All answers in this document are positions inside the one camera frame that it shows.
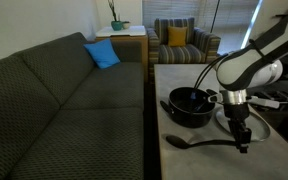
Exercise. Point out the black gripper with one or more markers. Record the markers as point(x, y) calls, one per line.
point(236, 113)

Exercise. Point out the black spoon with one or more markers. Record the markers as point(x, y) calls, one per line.
point(177, 141)

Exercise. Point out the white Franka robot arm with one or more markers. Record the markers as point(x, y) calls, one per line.
point(244, 70)

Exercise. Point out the glass pot lid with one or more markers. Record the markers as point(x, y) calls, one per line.
point(259, 129)

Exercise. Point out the black cooking pot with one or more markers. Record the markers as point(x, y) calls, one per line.
point(187, 119)

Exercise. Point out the plant in teal pot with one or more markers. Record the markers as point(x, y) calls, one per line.
point(116, 25)

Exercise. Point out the striped armchair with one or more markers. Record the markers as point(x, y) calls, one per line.
point(184, 55)

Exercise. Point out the mustard yellow cushion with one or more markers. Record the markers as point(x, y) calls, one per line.
point(177, 36)

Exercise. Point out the black bent floor lamp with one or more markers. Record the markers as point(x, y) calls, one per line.
point(215, 16)

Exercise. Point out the wooden side table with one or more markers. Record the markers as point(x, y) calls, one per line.
point(127, 31)

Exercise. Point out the small white bowl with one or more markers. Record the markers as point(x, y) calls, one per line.
point(126, 25)

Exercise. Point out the blue throw pillow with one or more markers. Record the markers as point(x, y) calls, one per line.
point(102, 53)

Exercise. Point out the dark grey sofa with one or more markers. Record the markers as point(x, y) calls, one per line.
point(50, 116)

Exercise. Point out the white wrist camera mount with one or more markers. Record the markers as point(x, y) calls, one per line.
point(264, 101)

